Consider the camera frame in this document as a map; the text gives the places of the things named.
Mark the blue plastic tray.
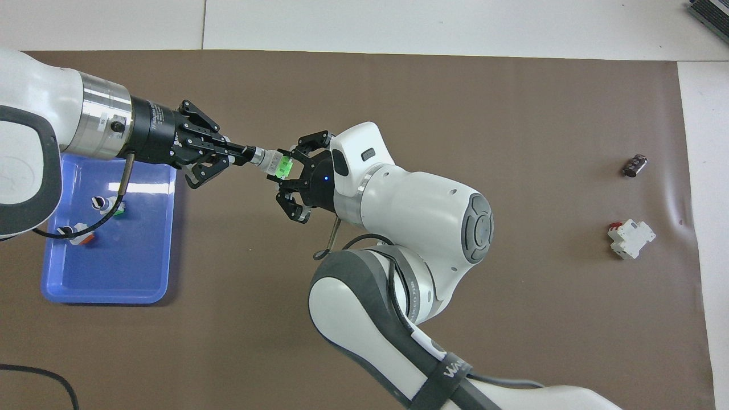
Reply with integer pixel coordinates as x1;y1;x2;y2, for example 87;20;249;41
41;153;178;305

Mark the selector switch bright green block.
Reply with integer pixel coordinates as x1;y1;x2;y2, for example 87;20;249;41
251;146;295;181

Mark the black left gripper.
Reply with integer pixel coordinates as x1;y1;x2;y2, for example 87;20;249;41
126;97;254;190

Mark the small black electronic component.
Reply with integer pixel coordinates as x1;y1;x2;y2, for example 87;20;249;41
622;153;649;178

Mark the thin black cable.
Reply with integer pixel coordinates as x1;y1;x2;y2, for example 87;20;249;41
0;364;80;410

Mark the brown paper table mat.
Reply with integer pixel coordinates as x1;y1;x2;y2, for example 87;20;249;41
0;50;717;410

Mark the grey ribbed device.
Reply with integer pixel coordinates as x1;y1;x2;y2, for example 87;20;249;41
685;0;729;36

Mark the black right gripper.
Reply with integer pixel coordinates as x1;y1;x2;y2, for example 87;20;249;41
275;130;343;224

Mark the white circuit breaker red lever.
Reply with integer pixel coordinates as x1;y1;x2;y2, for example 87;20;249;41
607;219;657;260

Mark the left arm gripper cable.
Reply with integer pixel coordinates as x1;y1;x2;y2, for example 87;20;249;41
31;153;134;240

